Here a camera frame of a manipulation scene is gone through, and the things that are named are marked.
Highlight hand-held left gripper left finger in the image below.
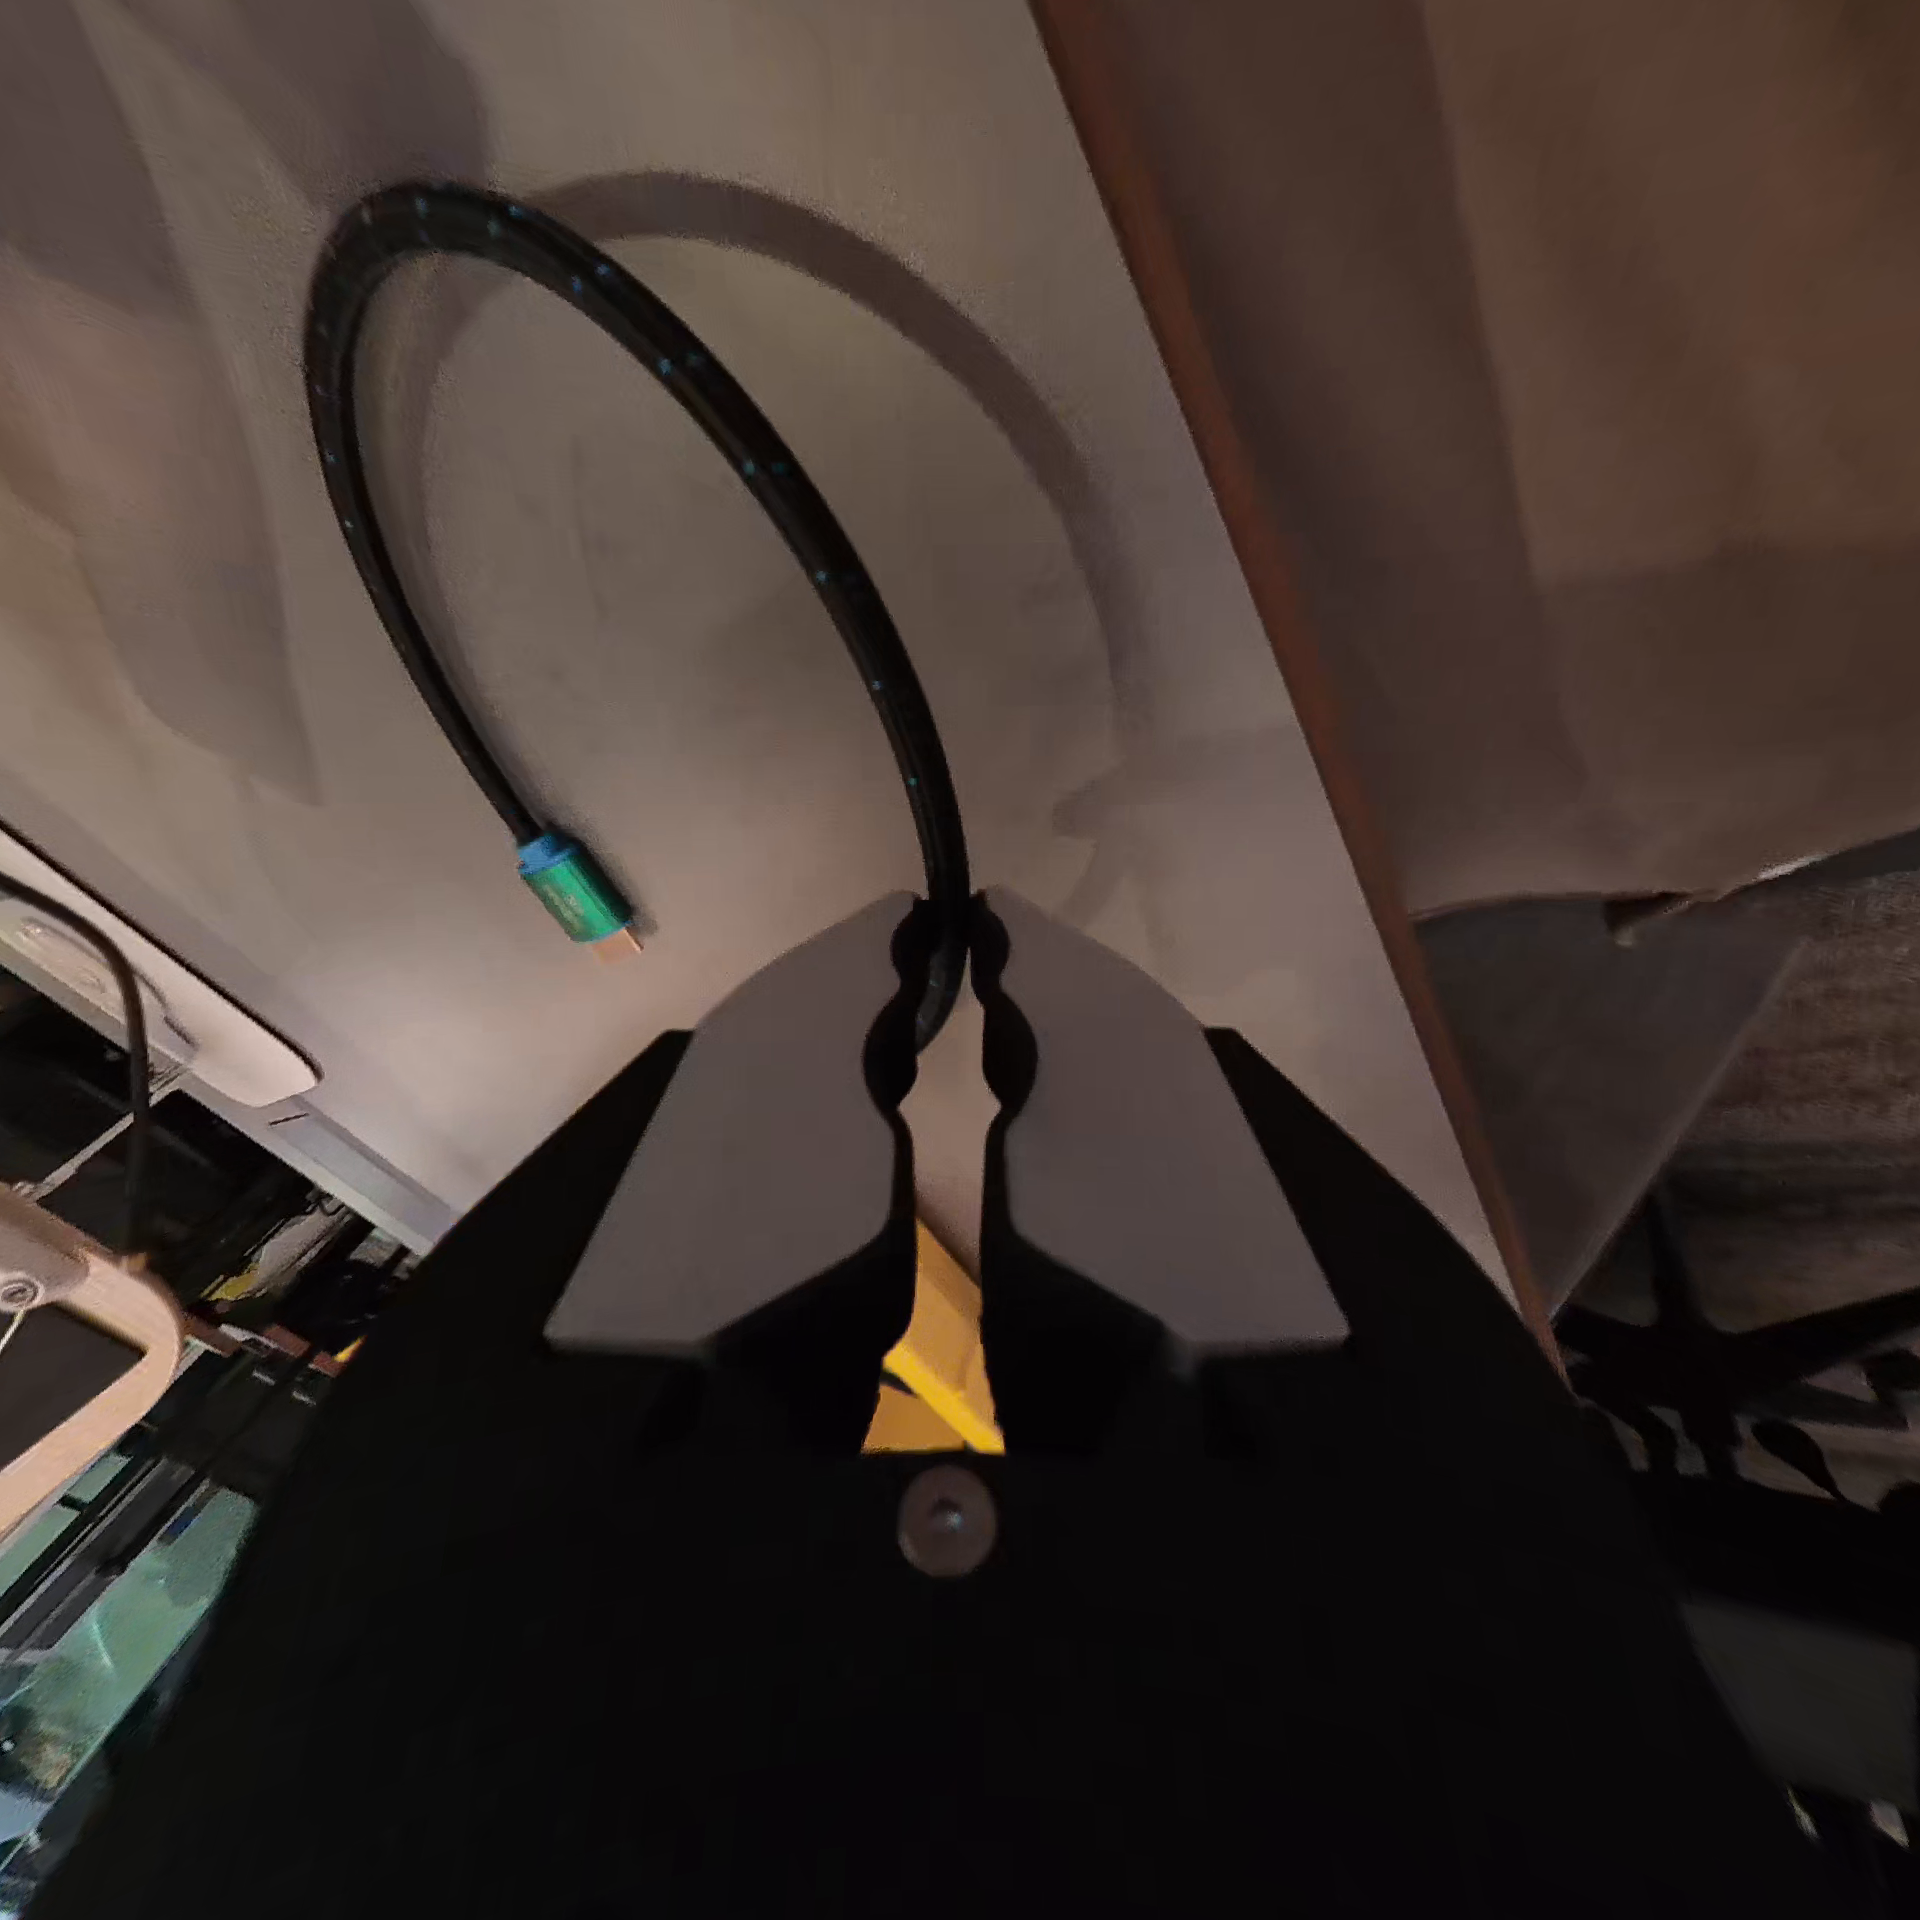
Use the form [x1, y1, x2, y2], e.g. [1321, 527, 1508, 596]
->
[543, 891, 924, 1454]

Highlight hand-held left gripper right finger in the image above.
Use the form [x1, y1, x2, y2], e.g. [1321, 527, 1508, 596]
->
[973, 884, 1352, 1454]

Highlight black braided cable green plugs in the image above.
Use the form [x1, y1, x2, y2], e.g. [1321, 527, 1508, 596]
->
[305, 180, 974, 1051]

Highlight grey desk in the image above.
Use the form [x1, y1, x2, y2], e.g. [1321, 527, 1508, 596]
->
[0, 0, 1570, 1382]

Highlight black chair base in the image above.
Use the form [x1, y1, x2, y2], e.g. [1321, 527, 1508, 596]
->
[1556, 1200, 1920, 1509]

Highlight thin black cable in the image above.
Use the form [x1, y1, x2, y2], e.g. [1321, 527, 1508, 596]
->
[0, 875, 157, 1253]

